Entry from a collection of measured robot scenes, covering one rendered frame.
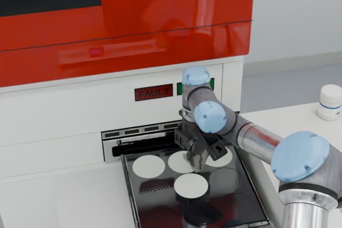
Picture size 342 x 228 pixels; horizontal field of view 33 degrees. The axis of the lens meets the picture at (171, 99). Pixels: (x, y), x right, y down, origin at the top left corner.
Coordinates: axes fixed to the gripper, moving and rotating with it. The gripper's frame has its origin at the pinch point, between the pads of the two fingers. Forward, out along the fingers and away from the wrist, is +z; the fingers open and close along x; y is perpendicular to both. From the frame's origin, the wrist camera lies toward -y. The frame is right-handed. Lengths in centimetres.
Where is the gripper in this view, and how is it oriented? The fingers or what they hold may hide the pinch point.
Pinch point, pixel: (199, 170)
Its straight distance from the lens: 175.3
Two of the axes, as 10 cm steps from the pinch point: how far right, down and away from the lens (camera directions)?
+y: -6.6, -4.5, 6.0
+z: 0.2, 7.9, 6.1
